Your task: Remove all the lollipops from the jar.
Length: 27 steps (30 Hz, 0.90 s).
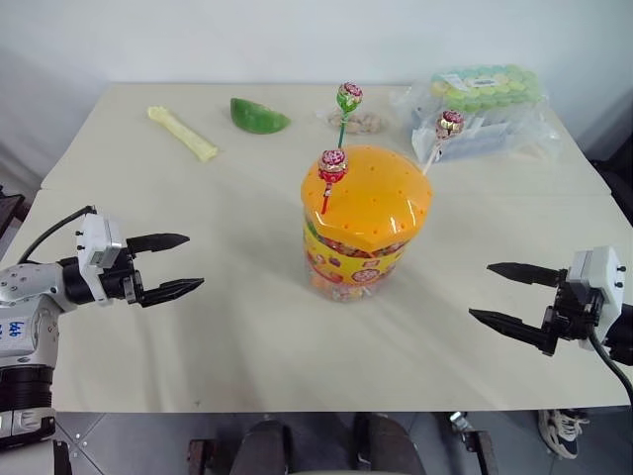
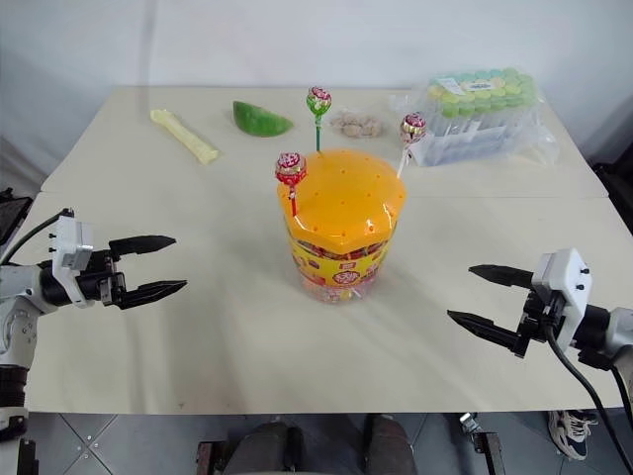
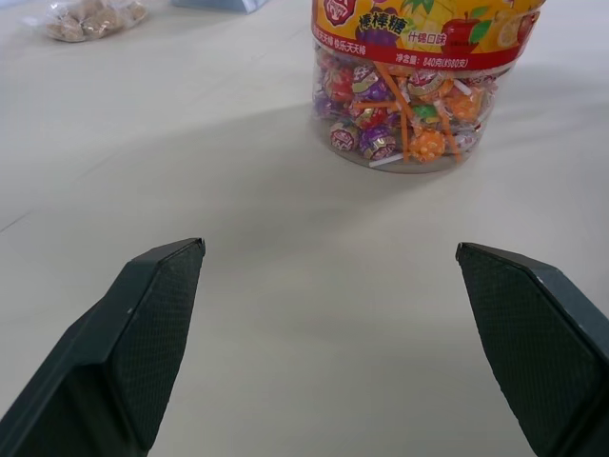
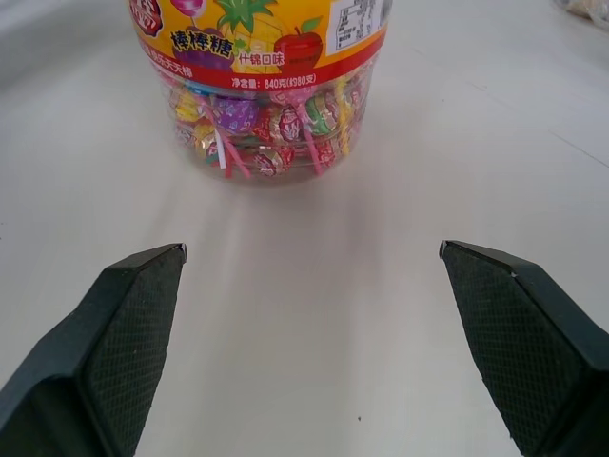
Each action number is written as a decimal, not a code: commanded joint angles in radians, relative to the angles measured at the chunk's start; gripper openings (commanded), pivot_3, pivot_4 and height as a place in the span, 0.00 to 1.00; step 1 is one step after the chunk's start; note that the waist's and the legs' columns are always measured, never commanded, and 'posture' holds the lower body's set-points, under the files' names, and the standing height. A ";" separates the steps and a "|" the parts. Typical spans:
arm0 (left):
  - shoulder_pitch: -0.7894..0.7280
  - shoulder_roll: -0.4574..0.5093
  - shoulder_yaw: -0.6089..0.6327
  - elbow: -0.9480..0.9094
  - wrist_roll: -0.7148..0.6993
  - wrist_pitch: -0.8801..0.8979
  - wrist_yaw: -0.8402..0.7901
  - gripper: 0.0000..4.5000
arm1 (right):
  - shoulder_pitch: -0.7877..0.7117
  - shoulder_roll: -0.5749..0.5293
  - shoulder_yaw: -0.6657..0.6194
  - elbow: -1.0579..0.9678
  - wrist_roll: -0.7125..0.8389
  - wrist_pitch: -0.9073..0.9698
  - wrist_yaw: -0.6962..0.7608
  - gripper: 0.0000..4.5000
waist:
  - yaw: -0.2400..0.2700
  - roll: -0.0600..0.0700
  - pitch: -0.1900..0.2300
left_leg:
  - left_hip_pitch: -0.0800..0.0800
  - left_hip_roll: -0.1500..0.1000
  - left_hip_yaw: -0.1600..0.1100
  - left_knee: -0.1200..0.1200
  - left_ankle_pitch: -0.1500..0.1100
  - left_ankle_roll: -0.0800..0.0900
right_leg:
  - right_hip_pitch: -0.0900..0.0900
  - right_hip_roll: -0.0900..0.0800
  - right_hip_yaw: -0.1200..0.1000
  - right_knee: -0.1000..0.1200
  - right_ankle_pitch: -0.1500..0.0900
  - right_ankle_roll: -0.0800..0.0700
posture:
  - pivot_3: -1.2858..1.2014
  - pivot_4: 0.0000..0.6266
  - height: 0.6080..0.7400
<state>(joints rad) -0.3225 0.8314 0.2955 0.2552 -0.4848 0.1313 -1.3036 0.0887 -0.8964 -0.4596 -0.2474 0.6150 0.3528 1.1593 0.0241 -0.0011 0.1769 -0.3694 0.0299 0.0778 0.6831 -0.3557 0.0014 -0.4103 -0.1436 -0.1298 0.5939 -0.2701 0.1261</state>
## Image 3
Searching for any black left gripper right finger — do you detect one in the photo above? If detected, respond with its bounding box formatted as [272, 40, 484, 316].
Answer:
[455, 242, 609, 457]

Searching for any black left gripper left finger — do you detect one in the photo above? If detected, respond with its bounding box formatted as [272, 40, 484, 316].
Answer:
[0, 237, 207, 457]

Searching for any clear plastic lollipop jar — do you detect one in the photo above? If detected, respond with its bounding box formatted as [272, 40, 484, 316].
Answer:
[309, 0, 549, 172]

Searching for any clear bag of brown snacks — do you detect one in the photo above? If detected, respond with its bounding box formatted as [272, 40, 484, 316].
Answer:
[21, 0, 150, 44]

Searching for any grey blue box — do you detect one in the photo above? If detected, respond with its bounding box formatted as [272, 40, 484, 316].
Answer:
[169, 0, 267, 15]

